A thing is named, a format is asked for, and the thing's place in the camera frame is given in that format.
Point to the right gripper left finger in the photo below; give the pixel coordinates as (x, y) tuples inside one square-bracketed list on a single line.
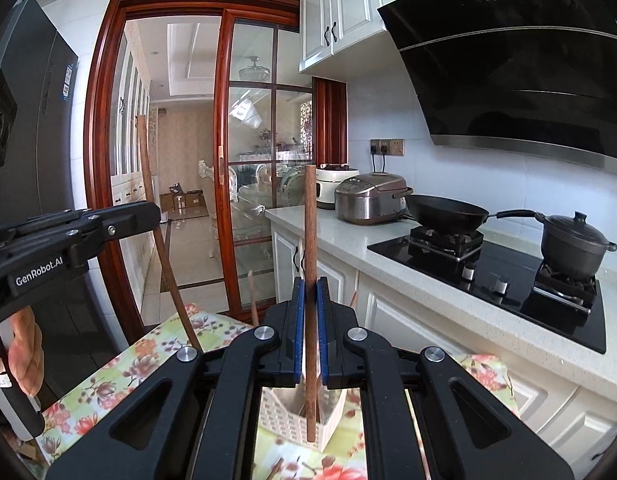
[(196, 416)]

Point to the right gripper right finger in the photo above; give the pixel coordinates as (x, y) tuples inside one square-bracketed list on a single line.
[(424, 415)]

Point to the brown wooden chopstick two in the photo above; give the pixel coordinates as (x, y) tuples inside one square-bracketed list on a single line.
[(354, 300)]

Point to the brown wooden chopstick eight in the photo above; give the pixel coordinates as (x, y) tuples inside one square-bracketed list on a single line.
[(275, 469)]

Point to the brown wooden chopstick one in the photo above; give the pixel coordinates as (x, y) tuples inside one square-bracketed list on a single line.
[(253, 304)]

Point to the brown wooden chopstick six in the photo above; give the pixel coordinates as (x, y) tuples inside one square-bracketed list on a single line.
[(142, 128)]

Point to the person's left hand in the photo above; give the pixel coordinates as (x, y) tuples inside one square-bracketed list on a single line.
[(25, 354)]

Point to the white perforated utensil basket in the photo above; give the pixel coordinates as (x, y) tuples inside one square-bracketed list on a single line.
[(282, 412)]

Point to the black refrigerator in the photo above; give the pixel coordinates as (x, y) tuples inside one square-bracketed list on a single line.
[(39, 67)]

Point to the floral tablecloth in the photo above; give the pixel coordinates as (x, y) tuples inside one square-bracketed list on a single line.
[(424, 416)]

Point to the silver rice cooker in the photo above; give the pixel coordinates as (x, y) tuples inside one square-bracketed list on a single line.
[(369, 199)]

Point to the cardboard boxes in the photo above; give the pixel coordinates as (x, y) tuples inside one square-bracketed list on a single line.
[(178, 200)]

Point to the black wok pan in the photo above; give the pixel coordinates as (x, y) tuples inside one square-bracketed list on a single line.
[(452, 217)]

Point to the white pressure cooker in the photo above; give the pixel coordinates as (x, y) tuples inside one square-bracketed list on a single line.
[(328, 178)]

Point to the white ornate dining chair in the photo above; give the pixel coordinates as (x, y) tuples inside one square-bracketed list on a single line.
[(206, 174)]

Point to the black glass gas stove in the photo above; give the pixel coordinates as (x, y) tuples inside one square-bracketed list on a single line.
[(506, 278)]

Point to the red wooden sliding door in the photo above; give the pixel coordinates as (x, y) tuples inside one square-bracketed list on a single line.
[(330, 128)]

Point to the white lower cabinets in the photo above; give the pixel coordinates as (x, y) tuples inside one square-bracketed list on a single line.
[(566, 393)]

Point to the black lidded pot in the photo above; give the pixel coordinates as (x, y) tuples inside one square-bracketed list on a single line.
[(570, 245)]

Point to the black range hood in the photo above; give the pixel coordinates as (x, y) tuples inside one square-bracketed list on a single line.
[(537, 77)]

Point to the wall power outlet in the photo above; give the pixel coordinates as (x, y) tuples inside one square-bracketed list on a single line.
[(387, 147)]

